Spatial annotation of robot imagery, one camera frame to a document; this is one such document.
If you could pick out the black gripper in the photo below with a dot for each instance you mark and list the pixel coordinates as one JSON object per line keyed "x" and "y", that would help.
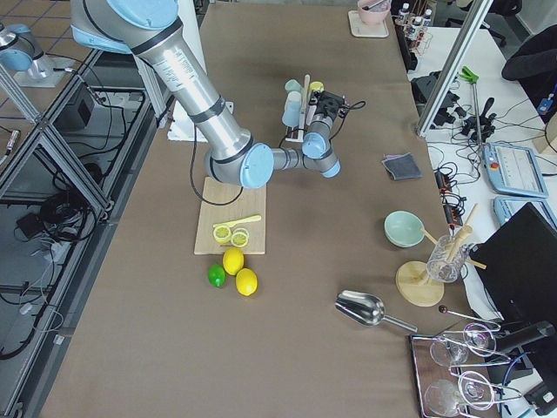
{"x": 320, "y": 116}

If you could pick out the green cup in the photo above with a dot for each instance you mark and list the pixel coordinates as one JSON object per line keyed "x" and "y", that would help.
{"x": 292, "y": 85}

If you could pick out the pink cup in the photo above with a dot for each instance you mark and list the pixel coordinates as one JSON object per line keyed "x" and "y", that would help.
{"x": 311, "y": 108}

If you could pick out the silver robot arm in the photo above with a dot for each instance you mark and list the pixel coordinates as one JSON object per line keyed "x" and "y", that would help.
{"x": 153, "y": 32}
{"x": 22, "y": 53}

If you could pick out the yellow cup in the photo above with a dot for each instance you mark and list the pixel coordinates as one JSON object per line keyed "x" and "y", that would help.
{"x": 316, "y": 86}

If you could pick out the white cup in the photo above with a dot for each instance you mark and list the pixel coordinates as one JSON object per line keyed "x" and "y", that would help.
{"x": 293, "y": 97}

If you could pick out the light blue cup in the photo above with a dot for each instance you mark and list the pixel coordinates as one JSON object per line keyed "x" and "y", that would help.
{"x": 291, "y": 113}

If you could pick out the cream plastic tray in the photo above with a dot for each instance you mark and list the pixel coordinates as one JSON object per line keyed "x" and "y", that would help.
{"x": 375, "y": 27}

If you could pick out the grey folded cloth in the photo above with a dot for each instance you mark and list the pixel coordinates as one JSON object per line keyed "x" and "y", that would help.
{"x": 401, "y": 166}

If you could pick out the pink bowl of ice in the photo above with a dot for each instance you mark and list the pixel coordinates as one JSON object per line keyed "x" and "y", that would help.
{"x": 373, "y": 11}

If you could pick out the yellow plastic knife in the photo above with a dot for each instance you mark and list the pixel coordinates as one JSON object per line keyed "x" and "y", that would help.
{"x": 232, "y": 223}

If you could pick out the green bowl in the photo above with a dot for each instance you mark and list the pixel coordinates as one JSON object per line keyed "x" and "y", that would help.
{"x": 403, "y": 229}

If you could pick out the bamboo cutting board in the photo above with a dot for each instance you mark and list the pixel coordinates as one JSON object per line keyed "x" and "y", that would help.
{"x": 250, "y": 202}

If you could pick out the lemon slice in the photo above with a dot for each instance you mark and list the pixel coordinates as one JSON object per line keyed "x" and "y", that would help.
{"x": 222, "y": 234}
{"x": 240, "y": 238}

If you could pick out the yellow lemon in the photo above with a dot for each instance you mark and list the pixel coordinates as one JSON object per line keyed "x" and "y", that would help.
{"x": 246, "y": 282}
{"x": 233, "y": 260}

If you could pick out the teach pendant tablet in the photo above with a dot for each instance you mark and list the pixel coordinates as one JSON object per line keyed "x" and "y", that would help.
{"x": 505, "y": 207}
{"x": 513, "y": 170}

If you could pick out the clear glass mug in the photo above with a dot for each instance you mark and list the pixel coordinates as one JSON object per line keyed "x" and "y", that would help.
{"x": 444, "y": 265}

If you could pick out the green lime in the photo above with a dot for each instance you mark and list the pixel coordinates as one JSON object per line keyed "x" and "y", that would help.
{"x": 216, "y": 275}

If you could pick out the person in dark clothes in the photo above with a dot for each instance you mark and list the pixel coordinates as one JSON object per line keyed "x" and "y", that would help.
{"x": 533, "y": 65}

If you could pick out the steel scoop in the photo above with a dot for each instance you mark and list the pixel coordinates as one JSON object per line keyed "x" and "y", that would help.
{"x": 368, "y": 310}

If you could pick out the black monitor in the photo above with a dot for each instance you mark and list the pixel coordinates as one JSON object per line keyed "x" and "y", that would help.
{"x": 520, "y": 276}

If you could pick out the wine glass rack tray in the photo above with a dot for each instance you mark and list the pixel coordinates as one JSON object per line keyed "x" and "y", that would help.
{"x": 451, "y": 372}

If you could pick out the white wire cup rack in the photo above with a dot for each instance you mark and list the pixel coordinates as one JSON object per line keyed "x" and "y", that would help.
{"x": 297, "y": 134}

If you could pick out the green handled reach grabber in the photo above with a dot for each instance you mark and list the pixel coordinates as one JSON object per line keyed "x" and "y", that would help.
{"x": 478, "y": 127}

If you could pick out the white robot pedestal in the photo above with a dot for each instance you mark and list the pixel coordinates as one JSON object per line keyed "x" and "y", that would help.
{"x": 181, "y": 128}

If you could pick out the aluminium frame post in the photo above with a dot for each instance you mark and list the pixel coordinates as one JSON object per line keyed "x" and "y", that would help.
{"x": 472, "y": 23}

